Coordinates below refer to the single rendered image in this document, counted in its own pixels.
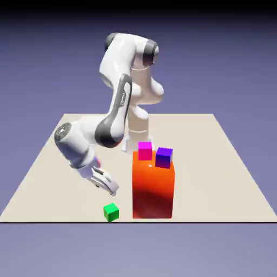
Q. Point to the small purple cube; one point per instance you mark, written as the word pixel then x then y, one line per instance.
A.
pixel 163 158

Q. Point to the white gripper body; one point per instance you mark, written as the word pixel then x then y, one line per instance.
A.
pixel 103 178

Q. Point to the small pink cube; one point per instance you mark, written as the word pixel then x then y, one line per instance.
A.
pixel 144 151

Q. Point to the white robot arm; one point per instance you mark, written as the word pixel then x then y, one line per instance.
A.
pixel 116 60

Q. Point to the large orange box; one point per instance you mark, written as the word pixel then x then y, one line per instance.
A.
pixel 152 190

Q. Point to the small green cube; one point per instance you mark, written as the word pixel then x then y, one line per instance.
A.
pixel 111 212

